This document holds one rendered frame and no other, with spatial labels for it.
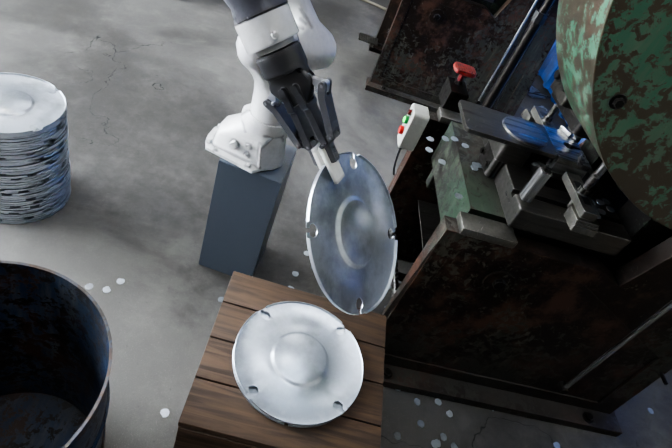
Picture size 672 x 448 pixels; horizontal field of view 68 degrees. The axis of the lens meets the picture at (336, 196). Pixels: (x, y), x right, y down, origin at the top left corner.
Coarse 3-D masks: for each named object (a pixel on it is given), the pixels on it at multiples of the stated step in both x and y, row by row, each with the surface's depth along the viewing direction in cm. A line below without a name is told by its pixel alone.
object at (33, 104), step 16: (0, 80) 145; (16, 80) 147; (32, 80) 149; (0, 96) 139; (16, 96) 141; (32, 96) 144; (48, 96) 146; (0, 112) 135; (16, 112) 137; (32, 112) 140; (48, 112) 142; (0, 128) 132; (16, 128) 133
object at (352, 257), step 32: (320, 192) 82; (352, 192) 90; (384, 192) 99; (320, 224) 81; (352, 224) 87; (384, 224) 98; (320, 256) 80; (352, 256) 86; (384, 256) 97; (352, 288) 86; (384, 288) 95
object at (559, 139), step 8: (552, 128) 134; (552, 136) 130; (560, 136) 131; (560, 144) 128; (568, 144) 130; (576, 144) 131; (560, 152) 124; (568, 152) 126; (576, 152) 127; (552, 160) 125; (560, 160) 123; (568, 160) 123; (576, 160) 124; (552, 168) 125; (560, 168) 124; (568, 168) 124; (576, 168) 124; (584, 168) 124
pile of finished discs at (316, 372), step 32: (256, 320) 112; (288, 320) 114; (320, 320) 117; (256, 352) 106; (288, 352) 108; (320, 352) 110; (352, 352) 113; (256, 384) 101; (288, 384) 103; (320, 384) 105; (352, 384) 108; (288, 416) 98; (320, 416) 100
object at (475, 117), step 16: (464, 112) 124; (480, 112) 127; (496, 112) 130; (464, 128) 120; (480, 128) 121; (496, 128) 123; (512, 128) 125; (528, 128) 128; (544, 128) 132; (496, 144) 128; (512, 144) 121; (528, 144) 122; (544, 144) 124; (480, 160) 135; (496, 160) 127; (512, 160) 127
